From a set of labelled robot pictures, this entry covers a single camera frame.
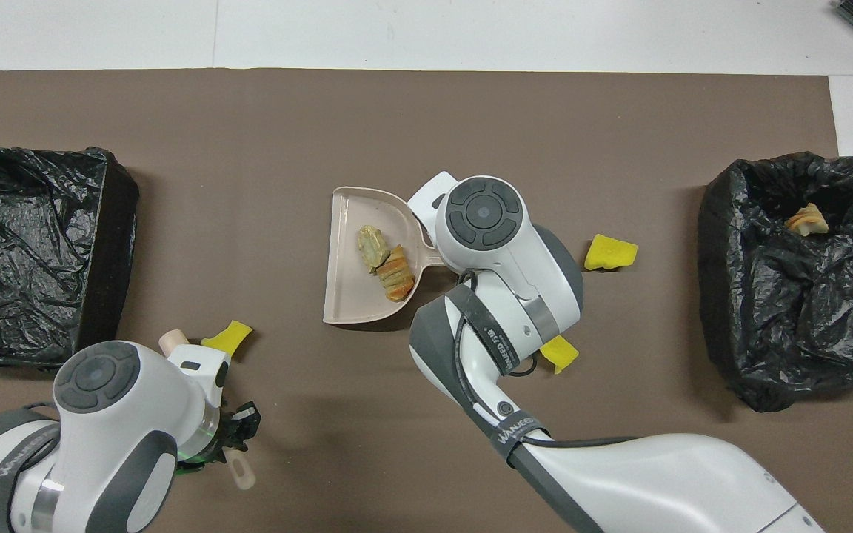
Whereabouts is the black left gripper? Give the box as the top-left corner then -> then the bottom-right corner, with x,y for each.
204,402 -> 261,463

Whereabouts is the beige hand brush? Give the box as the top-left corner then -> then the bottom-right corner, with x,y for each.
159,330 -> 258,491

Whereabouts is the beige plastic dustpan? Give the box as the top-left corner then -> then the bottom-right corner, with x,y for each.
322,186 -> 446,325

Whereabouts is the striped croissant bread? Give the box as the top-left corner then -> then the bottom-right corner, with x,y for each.
376,246 -> 416,303

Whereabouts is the pale lumpy bread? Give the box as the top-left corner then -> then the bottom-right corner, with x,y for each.
357,225 -> 392,269

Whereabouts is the notched yellow sponge piece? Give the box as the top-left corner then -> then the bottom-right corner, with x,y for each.
540,335 -> 580,375

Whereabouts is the oblong yellow sponge piece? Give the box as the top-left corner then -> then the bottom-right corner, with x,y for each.
583,233 -> 639,272

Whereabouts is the black bag-lined bin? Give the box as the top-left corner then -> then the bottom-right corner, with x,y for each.
0,145 -> 140,363
697,151 -> 853,413

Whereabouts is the brown table mat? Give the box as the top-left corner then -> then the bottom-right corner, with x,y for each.
0,68 -> 853,533

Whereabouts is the small striped croissant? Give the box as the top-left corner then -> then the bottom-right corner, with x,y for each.
783,202 -> 829,237

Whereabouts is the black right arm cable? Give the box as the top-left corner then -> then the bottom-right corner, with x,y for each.
452,270 -> 638,449

